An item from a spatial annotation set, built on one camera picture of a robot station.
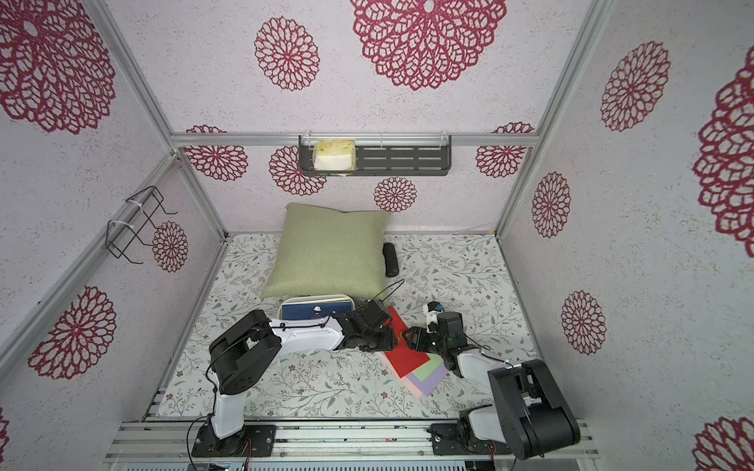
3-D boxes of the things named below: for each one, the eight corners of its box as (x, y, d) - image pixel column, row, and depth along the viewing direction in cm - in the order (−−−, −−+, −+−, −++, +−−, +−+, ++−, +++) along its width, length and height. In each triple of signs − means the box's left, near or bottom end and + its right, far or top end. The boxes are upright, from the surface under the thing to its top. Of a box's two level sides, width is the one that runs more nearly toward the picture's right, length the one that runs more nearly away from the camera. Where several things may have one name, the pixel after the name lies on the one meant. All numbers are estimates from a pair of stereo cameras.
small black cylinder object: (386, 281, 108) (386, 271, 103) (381, 246, 120) (381, 235, 115) (399, 280, 108) (400, 270, 104) (393, 245, 120) (393, 234, 115)
